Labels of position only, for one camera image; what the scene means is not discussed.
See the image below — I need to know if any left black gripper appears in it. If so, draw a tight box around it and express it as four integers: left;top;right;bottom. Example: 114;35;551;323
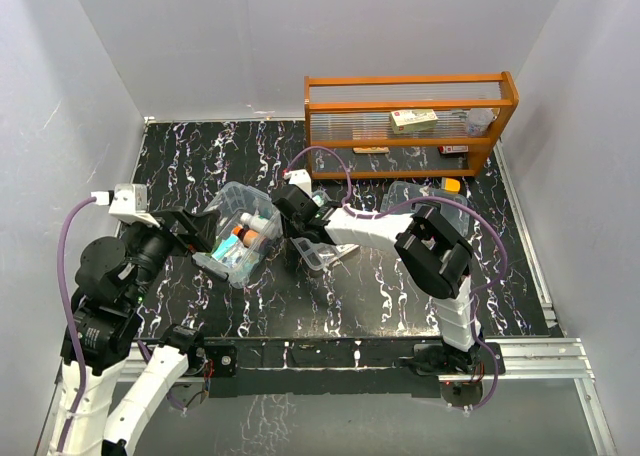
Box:
125;203;219;306

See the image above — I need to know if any teal tape packet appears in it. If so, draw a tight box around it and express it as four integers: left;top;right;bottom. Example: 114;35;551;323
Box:
211;235;260;274

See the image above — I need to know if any clear plastic medicine kit box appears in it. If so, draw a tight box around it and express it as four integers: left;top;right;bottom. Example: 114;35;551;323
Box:
194;182;283;288

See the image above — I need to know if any clear plastic tray insert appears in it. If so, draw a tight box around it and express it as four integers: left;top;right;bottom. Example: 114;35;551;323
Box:
289;188;361;273

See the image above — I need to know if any brown medicine bottle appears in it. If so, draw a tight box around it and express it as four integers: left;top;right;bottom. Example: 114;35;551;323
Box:
233;226;261;248

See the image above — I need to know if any clear kit lid black handle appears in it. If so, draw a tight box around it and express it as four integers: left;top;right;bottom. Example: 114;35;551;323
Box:
380;181;470;237

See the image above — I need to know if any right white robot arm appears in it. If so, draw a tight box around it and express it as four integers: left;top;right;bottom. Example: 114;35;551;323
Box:
272;184;482;374

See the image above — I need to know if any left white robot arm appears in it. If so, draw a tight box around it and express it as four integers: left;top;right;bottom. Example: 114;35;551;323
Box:
48;207;220;455

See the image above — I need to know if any beige medicine box on shelf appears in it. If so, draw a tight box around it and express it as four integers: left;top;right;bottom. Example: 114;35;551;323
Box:
389;109;439;135

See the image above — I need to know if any flat wooden piece under shelf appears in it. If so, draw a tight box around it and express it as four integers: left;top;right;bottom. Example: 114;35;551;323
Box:
353;146;390;155

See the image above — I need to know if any red white box under shelf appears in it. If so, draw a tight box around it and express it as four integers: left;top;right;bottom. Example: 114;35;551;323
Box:
438;145;469;157

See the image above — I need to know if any yellow grey small device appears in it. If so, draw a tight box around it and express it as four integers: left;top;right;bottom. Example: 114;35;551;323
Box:
441;177;462;194

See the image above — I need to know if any orange wooden shelf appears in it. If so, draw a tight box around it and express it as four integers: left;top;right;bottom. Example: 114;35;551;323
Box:
304;71;519;179

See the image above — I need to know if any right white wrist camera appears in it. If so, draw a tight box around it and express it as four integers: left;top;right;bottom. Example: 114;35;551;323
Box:
283;169;312;195

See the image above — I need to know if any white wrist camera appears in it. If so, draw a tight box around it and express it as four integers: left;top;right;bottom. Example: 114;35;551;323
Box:
283;169;312;195
91;183;160;227

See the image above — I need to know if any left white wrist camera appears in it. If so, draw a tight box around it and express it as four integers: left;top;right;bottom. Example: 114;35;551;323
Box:
91;183;160;227

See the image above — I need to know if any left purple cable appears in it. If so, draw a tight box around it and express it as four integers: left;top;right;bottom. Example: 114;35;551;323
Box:
54;195;101;452

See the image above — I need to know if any purple cable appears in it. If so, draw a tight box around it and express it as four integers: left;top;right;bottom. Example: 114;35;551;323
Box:
54;195;101;452
287;145;509;412

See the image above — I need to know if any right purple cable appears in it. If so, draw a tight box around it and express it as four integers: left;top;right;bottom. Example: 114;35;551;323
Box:
287;145;509;412

